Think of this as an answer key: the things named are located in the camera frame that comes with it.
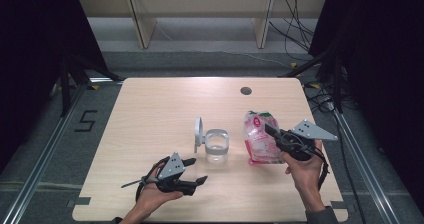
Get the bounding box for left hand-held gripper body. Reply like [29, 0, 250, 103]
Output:
[153, 152, 198, 197]

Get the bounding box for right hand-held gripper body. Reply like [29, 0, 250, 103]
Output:
[274, 118, 339, 162]

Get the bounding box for pink and white plastic bag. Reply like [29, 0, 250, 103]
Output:
[242, 110, 287, 166]

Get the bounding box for clear jar with white lid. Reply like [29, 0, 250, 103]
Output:
[193, 116, 231, 163]

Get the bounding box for person's left hand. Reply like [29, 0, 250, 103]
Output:
[134, 160, 184, 216]

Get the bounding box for person's right hand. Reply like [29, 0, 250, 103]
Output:
[279, 139, 329, 205]

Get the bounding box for black metal stand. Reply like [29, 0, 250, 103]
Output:
[279, 47, 344, 113]
[59, 53, 123, 118]

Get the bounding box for black curtain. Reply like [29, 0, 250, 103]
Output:
[0, 0, 109, 172]
[309, 0, 424, 212]

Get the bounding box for light wooden shelf unit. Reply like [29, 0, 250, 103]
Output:
[76, 0, 329, 50]

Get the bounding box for black floor cables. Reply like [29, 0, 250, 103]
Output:
[304, 82, 366, 224]

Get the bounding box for thin grey cord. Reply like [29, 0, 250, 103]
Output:
[120, 178, 148, 189]

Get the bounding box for aluminium floor rail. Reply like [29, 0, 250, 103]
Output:
[0, 77, 124, 224]
[333, 110, 401, 224]

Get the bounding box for bundle of black cables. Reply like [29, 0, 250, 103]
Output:
[269, 0, 316, 62]

